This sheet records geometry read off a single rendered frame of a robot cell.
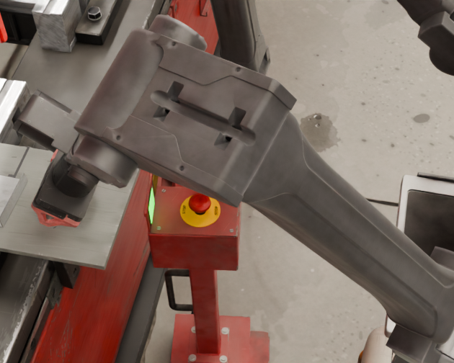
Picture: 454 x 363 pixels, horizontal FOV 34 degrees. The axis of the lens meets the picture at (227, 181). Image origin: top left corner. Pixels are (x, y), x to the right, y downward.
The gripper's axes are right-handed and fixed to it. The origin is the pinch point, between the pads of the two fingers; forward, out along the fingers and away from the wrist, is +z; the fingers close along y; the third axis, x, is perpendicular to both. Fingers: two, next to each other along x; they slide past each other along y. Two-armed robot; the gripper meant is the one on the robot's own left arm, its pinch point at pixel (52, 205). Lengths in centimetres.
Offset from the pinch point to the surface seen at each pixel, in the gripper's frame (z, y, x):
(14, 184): 4.5, -3.2, -5.9
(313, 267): 69, -57, 84
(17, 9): 32, -58, -19
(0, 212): 4.4, 2.0, -5.9
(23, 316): 13.2, 11.6, 3.9
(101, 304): 43.6, -8.9, 21.9
